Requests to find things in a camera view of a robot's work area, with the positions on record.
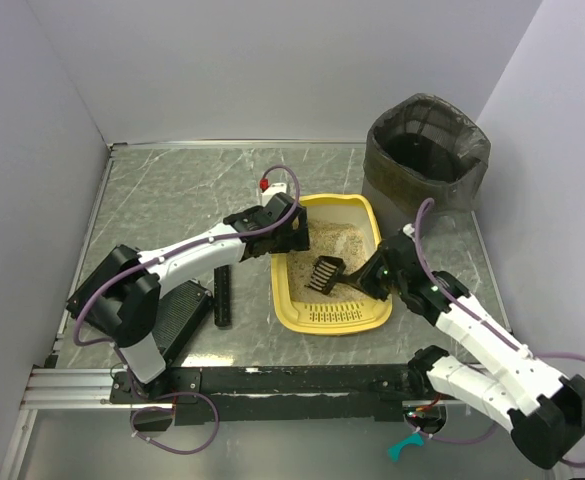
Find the grey trash bin with bag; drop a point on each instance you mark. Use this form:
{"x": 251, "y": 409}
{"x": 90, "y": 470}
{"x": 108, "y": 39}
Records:
{"x": 424, "y": 147}

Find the cat litter pellets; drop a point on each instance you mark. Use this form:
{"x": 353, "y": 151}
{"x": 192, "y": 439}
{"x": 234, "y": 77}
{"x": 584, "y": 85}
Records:
{"x": 345, "y": 241}

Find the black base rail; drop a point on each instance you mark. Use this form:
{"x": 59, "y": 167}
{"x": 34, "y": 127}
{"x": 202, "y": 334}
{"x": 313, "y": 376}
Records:
{"x": 264, "y": 393}

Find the yellow litter box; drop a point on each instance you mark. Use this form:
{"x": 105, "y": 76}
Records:
{"x": 331, "y": 319}

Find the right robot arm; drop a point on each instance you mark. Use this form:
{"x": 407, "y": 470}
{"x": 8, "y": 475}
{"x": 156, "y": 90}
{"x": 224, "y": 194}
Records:
{"x": 541, "y": 408}

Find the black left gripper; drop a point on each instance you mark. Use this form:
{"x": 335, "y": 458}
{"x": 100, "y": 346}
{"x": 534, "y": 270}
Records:
{"x": 288, "y": 232}

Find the black glitter microphone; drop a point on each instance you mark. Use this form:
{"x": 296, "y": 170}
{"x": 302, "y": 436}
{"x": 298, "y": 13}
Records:
{"x": 222, "y": 297}

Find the aluminium frame rail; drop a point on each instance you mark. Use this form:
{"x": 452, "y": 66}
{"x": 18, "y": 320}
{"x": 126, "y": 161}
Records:
{"x": 67, "y": 389}

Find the teal plastic piece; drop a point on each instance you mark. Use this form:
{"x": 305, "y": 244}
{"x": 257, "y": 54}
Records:
{"x": 394, "y": 452}

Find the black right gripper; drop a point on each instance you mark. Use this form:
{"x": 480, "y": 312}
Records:
{"x": 373, "y": 279}

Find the black ribbed tray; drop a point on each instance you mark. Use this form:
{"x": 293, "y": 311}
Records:
{"x": 180, "y": 313}

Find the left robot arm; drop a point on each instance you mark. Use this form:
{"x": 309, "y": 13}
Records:
{"x": 121, "y": 296}

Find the black slotted litter scoop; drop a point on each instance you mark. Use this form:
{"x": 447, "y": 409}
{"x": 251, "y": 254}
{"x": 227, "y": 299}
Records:
{"x": 328, "y": 271}

